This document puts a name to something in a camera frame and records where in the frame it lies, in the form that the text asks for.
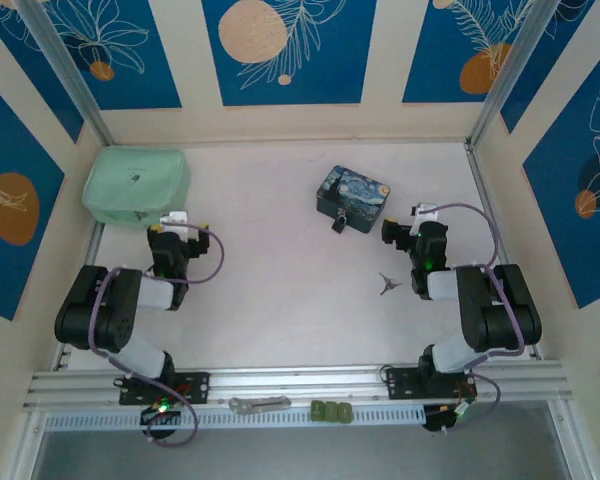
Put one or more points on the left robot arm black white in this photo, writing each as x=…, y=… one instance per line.
x=111, y=312

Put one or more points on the mint green fabric pouch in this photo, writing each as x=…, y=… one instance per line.
x=132, y=182

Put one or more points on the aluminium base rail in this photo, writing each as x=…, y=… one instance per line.
x=300, y=382

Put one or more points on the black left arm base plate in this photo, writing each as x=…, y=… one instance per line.
x=195, y=387

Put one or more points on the green terminal block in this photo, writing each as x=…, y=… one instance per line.
x=345, y=414
x=331, y=413
x=317, y=412

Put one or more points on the silver metal bracket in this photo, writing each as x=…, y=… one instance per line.
x=255, y=404

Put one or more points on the starry night tin box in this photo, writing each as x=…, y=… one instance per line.
x=356, y=192

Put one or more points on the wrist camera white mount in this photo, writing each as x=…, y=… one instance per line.
x=425, y=210
x=174, y=218

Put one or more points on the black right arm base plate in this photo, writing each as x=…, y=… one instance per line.
x=402, y=384

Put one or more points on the small metal key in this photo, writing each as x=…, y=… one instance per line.
x=387, y=286

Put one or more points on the small dark padlock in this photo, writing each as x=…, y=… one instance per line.
x=339, y=225

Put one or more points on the aluminium frame post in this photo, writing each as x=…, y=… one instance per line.
x=510, y=75
x=65, y=70

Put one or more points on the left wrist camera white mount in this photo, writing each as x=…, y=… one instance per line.
x=174, y=218

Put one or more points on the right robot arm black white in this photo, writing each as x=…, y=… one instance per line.
x=500, y=310

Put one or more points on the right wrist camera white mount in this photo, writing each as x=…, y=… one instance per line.
x=425, y=210

